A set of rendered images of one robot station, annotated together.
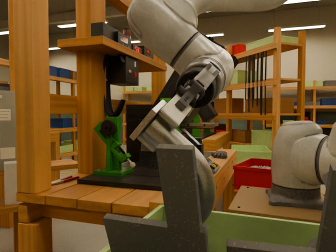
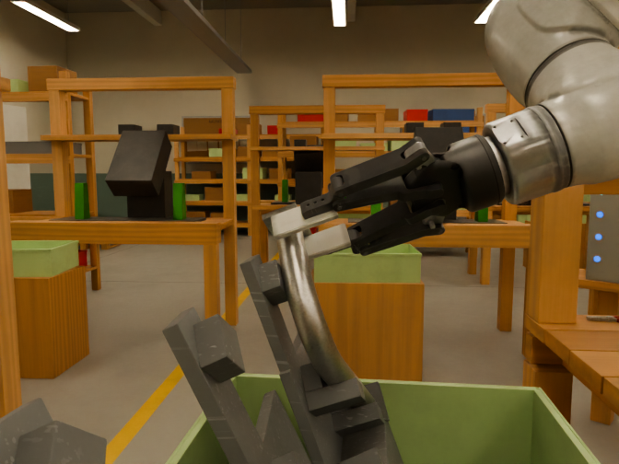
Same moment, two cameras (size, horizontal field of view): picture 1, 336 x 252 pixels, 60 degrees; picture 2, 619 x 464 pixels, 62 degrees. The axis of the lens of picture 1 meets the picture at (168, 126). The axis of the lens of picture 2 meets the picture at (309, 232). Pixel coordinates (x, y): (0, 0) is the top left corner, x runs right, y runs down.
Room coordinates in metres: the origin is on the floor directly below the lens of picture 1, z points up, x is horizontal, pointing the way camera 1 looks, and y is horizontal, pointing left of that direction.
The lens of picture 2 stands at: (0.27, -0.54, 1.24)
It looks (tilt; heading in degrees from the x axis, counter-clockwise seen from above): 6 degrees down; 76
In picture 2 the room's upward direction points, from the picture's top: straight up
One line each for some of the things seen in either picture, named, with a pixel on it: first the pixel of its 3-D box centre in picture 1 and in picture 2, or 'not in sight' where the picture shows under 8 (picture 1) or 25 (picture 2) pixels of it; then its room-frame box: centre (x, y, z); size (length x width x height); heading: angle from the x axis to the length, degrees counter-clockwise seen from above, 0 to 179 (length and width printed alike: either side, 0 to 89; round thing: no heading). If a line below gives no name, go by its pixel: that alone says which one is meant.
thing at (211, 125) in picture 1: (184, 125); not in sight; (1.76, -0.10, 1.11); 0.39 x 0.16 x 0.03; 71
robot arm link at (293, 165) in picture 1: (299, 152); not in sight; (0.98, -0.45, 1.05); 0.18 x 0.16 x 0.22; 37
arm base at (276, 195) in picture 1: (294, 190); not in sight; (1.01, -0.44, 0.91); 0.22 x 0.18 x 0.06; 165
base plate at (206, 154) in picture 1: (164, 163); not in sight; (1.71, 0.02, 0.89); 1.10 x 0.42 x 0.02; 161
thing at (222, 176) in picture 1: (211, 177); not in sight; (1.62, -0.24, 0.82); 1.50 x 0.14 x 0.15; 161
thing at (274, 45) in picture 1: (237, 113); not in sight; (4.92, -1.17, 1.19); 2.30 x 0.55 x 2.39; 23
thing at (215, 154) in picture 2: not in sight; (251, 179); (1.65, 9.99, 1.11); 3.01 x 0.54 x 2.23; 162
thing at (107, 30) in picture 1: (104, 33); not in sight; (1.51, 0.32, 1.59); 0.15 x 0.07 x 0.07; 161
